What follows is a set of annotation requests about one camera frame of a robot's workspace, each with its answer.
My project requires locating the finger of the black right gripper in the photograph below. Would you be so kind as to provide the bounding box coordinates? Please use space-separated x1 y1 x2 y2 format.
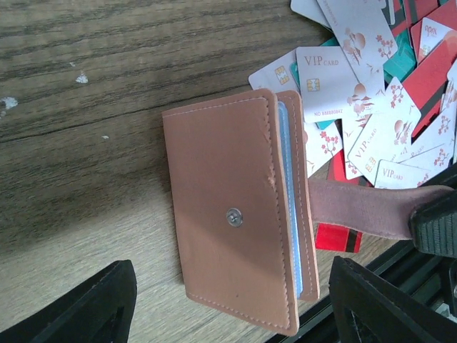
408 194 456 257

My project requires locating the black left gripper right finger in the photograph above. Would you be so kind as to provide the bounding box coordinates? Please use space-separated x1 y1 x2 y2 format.
329 257 456 342

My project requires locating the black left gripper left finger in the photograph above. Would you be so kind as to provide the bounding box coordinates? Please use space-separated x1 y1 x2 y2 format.
1 260 137 342

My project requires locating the pink leather card holder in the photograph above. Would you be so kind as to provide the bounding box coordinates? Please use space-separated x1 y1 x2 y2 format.
162 89 452 336

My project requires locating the red card with stripe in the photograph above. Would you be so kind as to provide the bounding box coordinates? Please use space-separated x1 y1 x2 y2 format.
316 223 362 253

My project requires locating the white VIP chip card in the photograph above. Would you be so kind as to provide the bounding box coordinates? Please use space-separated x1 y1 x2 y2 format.
296 46 375 123

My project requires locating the white floral VIP card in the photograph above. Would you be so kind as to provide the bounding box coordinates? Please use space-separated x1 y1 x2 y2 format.
318 0 398 82

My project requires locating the black aluminium frame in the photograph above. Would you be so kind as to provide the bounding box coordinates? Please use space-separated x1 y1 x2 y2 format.
269 238 456 342

